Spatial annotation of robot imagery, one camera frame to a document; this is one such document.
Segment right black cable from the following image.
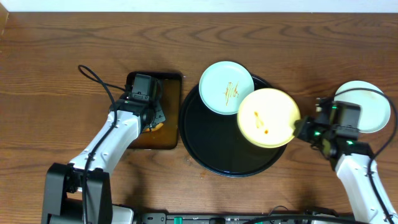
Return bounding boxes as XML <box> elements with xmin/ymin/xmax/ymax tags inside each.
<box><xmin>338</xmin><ymin>87</ymin><xmax>398</xmax><ymax>224</ymax></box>

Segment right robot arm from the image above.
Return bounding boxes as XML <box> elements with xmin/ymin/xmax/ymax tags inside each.
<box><xmin>294</xmin><ymin>116</ymin><xmax>397</xmax><ymax>223</ymax></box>

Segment left black cable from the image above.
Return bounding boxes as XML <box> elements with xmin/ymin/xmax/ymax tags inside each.
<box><xmin>77</xmin><ymin>64</ymin><xmax>127</xmax><ymax>224</ymax></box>

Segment light blue plate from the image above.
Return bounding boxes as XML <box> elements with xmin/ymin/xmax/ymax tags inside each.
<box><xmin>199</xmin><ymin>61</ymin><xmax>254</xmax><ymax>115</ymax></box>
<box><xmin>334</xmin><ymin>90</ymin><xmax>391</xmax><ymax>133</ymax></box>

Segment green and yellow sponge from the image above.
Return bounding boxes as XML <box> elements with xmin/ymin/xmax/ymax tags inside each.
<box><xmin>142</xmin><ymin>123</ymin><xmax>164</xmax><ymax>133</ymax></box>

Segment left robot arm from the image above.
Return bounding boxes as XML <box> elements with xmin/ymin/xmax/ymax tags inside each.
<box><xmin>41</xmin><ymin>94</ymin><xmax>165</xmax><ymax>223</ymax></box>

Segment black cable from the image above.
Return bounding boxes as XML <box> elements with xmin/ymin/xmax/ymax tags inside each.
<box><xmin>77</xmin><ymin>64</ymin><xmax>127</xmax><ymax>224</ymax></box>
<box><xmin>338</xmin><ymin>87</ymin><xmax>398</xmax><ymax>224</ymax></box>

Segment yellow plate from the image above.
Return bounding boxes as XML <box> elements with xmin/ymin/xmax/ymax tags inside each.
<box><xmin>237</xmin><ymin>88</ymin><xmax>301</xmax><ymax>149</ymax></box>

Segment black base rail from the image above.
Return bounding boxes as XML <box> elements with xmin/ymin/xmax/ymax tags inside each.
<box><xmin>136</xmin><ymin>212</ymin><xmax>343</xmax><ymax>224</ymax></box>

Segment round black serving tray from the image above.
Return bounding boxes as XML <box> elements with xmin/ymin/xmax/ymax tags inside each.
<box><xmin>178</xmin><ymin>85</ymin><xmax>287</xmax><ymax>177</ymax></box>

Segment black rectangular water tray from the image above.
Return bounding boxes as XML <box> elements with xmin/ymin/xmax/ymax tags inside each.
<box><xmin>125</xmin><ymin>72</ymin><xmax>182</xmax><ymax>150</ymax></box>

